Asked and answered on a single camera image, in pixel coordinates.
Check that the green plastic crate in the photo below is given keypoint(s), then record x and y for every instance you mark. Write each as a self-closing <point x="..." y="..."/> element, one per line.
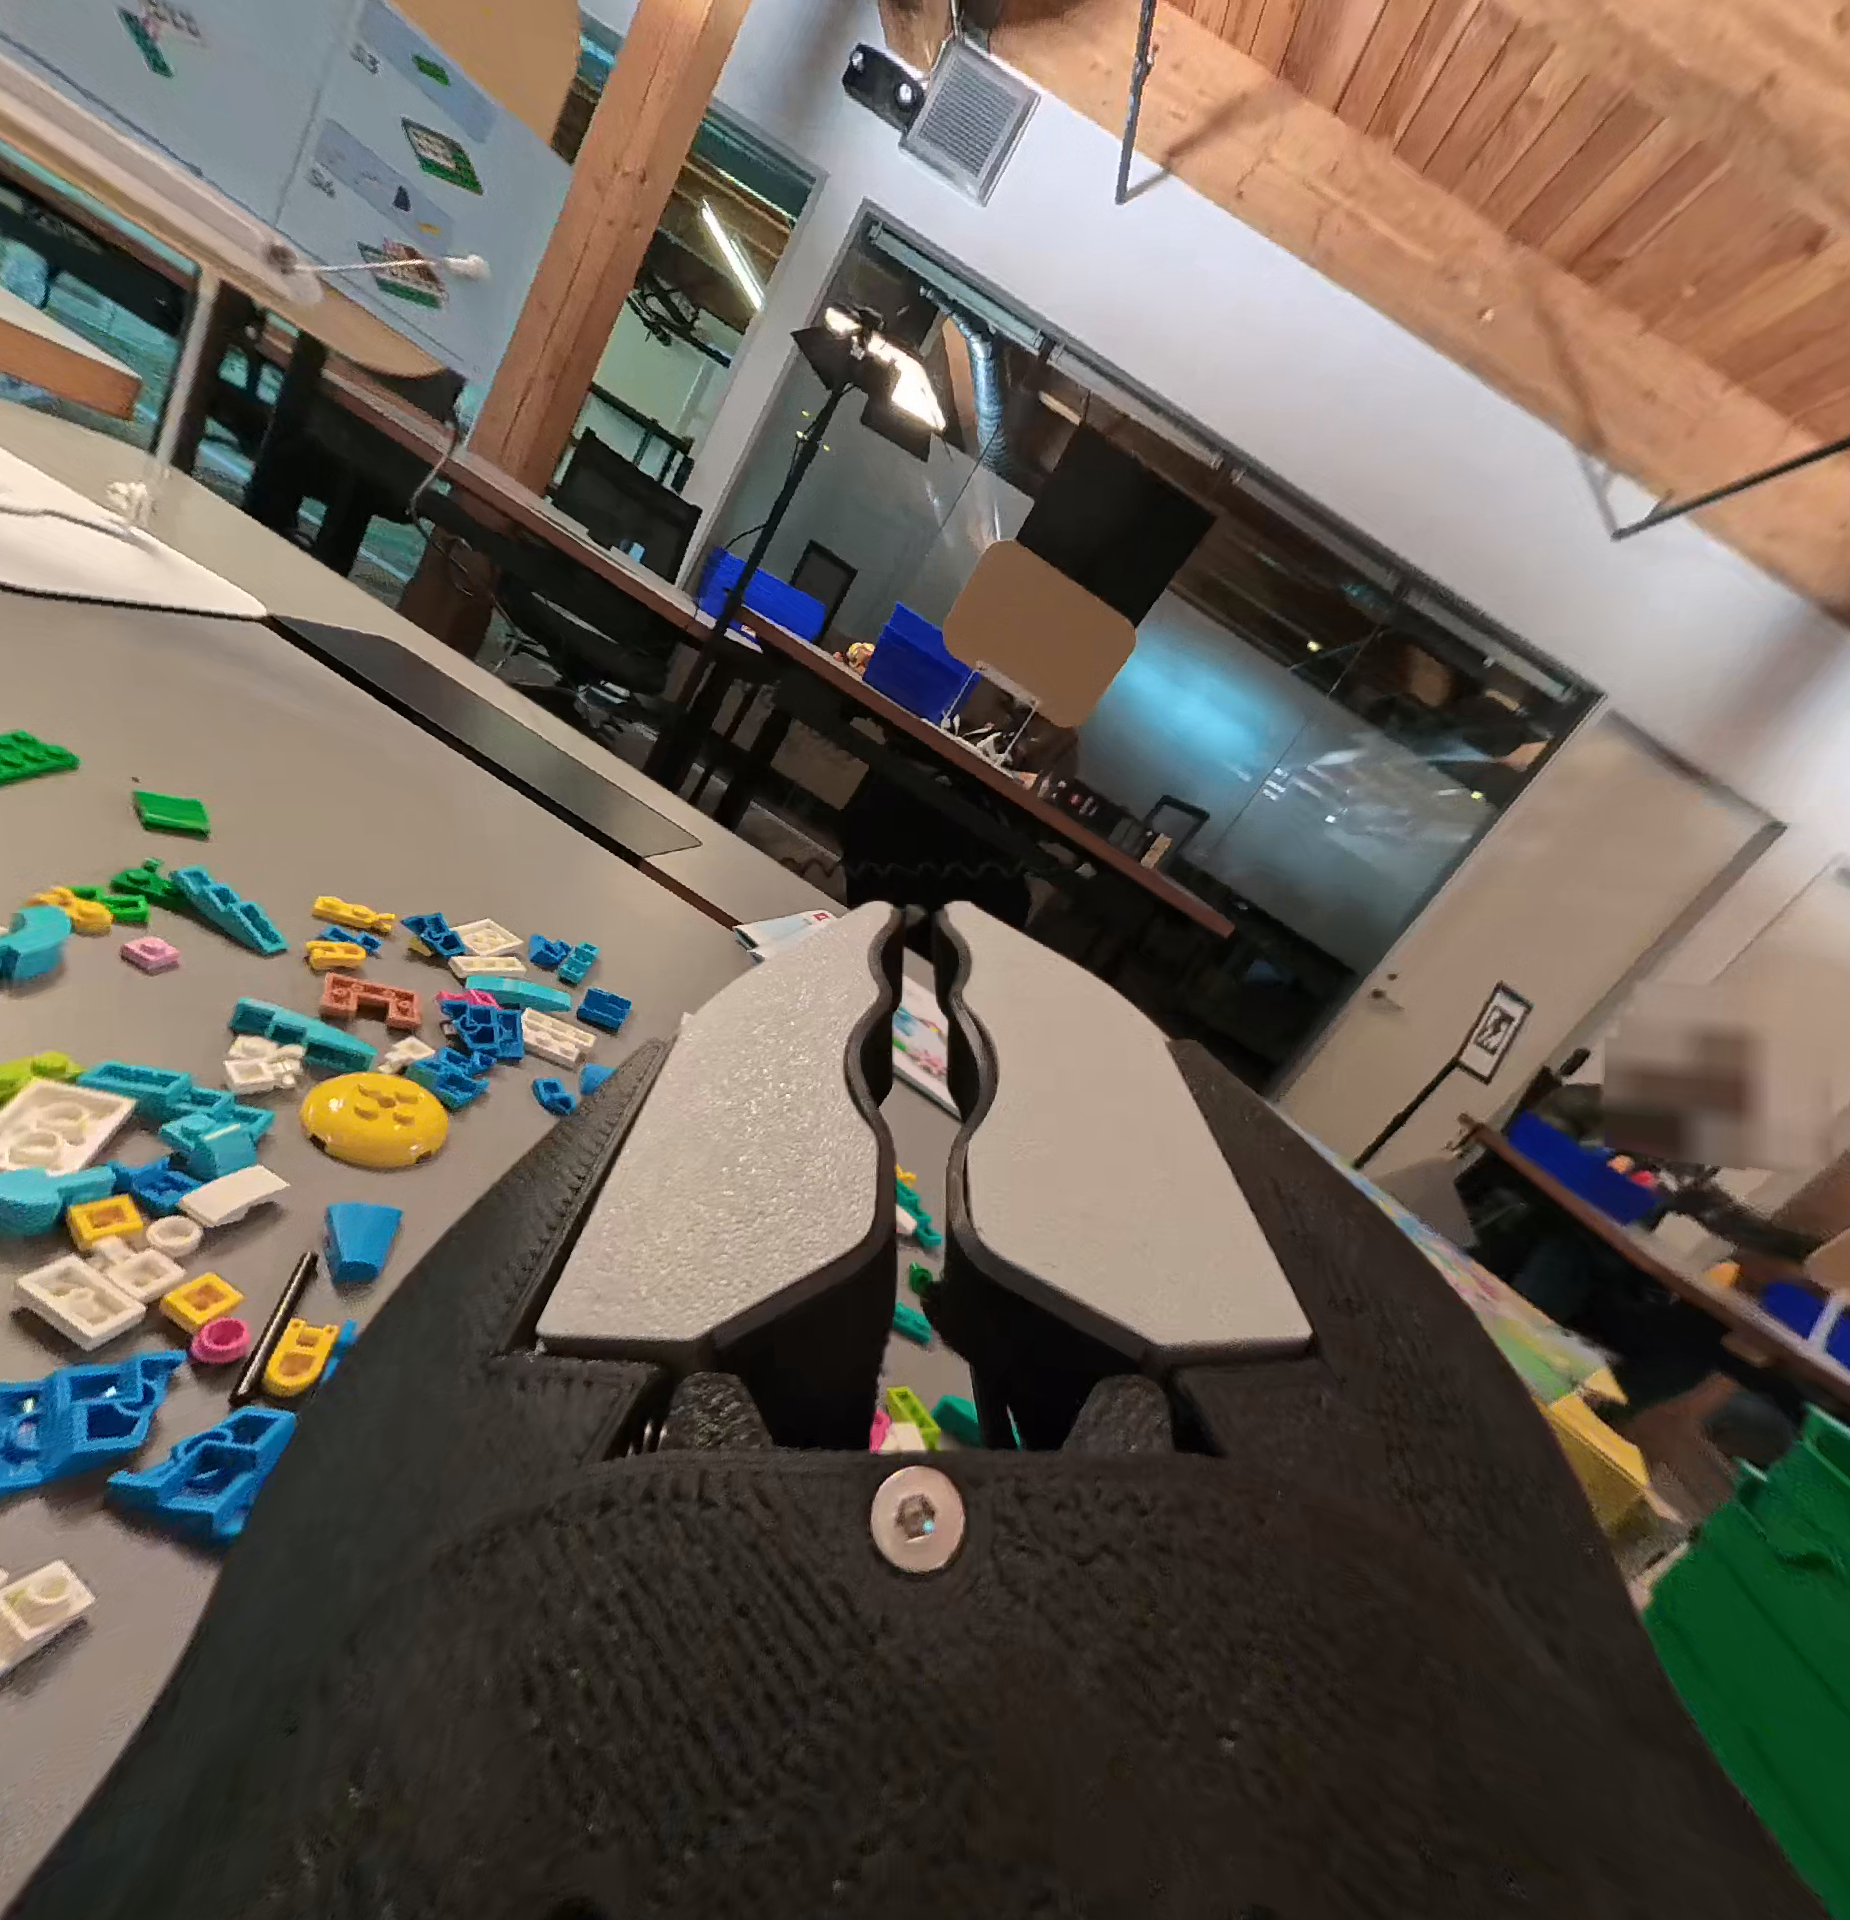
<point x="1819" y="1485"/>
<point x="1780" y="1725"/>

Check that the wooden top table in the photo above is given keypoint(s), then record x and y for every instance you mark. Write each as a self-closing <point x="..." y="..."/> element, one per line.
<point x="1690" y="1274"/>
<point x="564" y="524"/>

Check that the yellow toy box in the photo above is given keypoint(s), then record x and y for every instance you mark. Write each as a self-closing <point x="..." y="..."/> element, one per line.
<point x="1593" y="1462"/>

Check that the wall air vent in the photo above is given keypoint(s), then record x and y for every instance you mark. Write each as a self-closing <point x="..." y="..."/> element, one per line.
<point x="967" y="121"/>

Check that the blue storage bin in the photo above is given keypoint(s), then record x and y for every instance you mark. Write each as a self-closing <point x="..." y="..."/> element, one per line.
<point x="1579" y="1162"/>
<point x="752" y="593"/>
<point x="918" y="668"/>

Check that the black rod piece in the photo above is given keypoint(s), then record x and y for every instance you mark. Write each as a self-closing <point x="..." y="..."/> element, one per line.
<point x="277" y="1328"/>

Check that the wooden pillar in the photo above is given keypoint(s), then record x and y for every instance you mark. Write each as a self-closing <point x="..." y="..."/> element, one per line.
<point x="611" y="225"/>

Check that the grey desk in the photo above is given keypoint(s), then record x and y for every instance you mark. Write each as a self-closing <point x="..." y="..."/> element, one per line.
<point x="340" y="841"/>

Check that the white desk pad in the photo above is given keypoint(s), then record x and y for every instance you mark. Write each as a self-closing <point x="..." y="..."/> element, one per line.
<point x="55" y="562"/>

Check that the instruction booklet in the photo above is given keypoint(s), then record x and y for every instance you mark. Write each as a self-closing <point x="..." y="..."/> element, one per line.
<point x="924" y="1058"/>

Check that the green curved tile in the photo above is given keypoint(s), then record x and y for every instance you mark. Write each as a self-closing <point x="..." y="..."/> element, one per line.
<point x="172" y="812"/>

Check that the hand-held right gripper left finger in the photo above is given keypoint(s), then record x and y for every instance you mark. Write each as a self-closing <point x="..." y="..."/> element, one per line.
<point x="731" y="1184"/>

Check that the sign on black stand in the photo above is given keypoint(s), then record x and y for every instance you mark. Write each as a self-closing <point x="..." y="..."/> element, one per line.
<point x="1494" y="1033"/>

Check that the black wall screen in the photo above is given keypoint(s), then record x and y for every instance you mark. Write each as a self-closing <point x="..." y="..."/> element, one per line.
<point x="1120" y="510"/>

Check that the grey door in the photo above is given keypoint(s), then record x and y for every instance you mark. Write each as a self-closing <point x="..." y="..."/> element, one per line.
<point x="1540" y="931"/>

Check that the tan holder board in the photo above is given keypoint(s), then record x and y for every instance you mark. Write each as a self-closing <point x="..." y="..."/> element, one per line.
<point x="1039" y="631"/>

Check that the pile of colourful toy bricks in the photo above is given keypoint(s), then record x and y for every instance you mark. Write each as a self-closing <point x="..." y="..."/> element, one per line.
<point x="55" y="1125"/>

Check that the studio light on stand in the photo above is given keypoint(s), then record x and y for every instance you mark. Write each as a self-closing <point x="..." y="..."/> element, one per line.
<point x="850" y="353"/>

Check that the yellow round dome brick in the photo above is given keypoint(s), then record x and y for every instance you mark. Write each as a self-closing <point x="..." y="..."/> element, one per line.
<point x="370" y="1125"/>

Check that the green studded plate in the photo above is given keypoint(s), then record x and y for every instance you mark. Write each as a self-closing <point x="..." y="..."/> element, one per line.
<point x="18" y="759"/>

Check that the instruction page on holder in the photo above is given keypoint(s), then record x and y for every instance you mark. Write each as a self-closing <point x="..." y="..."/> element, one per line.
<point x="340" y="150"/>

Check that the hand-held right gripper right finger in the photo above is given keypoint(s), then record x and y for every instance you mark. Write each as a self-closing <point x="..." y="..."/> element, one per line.
<point x="1105" y="1201"/>

